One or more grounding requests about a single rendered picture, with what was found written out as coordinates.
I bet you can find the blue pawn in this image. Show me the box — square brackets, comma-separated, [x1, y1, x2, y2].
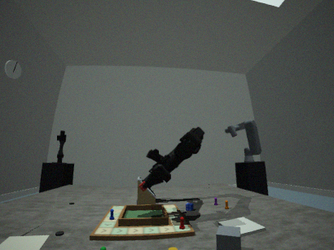
[109, 209, 114, 220]

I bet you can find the dark red pawn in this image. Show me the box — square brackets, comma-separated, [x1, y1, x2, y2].
[179, 217, 185, 230]

